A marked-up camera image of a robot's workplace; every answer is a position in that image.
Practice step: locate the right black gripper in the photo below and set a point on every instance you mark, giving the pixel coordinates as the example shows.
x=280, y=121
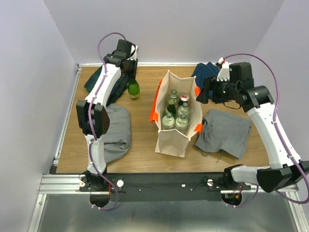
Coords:
x=211, y=84

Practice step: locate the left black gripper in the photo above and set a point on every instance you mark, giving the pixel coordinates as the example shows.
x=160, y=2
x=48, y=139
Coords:
x=131, y=75

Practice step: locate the green perrier bottle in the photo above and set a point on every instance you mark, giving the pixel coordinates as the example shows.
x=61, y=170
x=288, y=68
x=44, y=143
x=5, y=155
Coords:
x=171, y=108
x=133, y=88

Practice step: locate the beige canvas tote bag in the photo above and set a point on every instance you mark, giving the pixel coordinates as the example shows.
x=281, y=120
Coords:
x=173, y=142

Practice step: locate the clear bottle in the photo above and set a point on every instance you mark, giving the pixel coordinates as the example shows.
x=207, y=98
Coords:
x=174, y=95
x=181, y=123
x=168, y=121
x=184, y=109

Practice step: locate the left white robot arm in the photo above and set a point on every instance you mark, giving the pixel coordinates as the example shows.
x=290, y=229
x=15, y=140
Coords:
x=106, y=126

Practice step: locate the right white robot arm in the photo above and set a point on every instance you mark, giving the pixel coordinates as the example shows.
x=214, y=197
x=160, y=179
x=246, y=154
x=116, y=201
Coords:
x=285, y=165

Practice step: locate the red soda can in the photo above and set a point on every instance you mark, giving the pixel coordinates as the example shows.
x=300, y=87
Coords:
x=184, y=98

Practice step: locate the green plaid cloth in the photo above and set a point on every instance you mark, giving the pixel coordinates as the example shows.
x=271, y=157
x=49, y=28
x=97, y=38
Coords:
x=118, y=89

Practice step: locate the blue denim jeans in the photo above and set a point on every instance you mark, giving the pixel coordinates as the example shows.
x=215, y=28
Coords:
x=205, y=71

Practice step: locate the clear bottle back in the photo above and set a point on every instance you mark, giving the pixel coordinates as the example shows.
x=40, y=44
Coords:
x=174, y=95

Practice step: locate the right grey shorts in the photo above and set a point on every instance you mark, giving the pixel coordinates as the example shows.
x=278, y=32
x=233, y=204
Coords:
x=226, y=132

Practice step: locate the left grey cloth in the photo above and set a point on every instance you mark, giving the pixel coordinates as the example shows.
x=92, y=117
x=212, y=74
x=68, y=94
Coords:
x=117, y=140

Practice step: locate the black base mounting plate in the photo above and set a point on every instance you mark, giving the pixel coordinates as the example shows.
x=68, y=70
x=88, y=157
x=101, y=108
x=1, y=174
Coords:
x=154, y=187

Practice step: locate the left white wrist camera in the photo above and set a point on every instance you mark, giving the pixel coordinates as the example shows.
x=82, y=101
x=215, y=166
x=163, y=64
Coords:
x=134, y=51

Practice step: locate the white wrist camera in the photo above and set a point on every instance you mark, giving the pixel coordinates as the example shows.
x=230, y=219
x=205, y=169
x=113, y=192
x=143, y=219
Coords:
x=134, y=51
x=223, y=74

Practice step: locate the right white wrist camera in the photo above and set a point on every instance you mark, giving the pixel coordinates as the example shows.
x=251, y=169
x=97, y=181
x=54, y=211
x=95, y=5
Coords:
x=223, y=74

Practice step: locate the aluminium frame rail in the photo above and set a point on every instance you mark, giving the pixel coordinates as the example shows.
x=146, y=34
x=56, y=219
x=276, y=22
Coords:
x=57, y=185

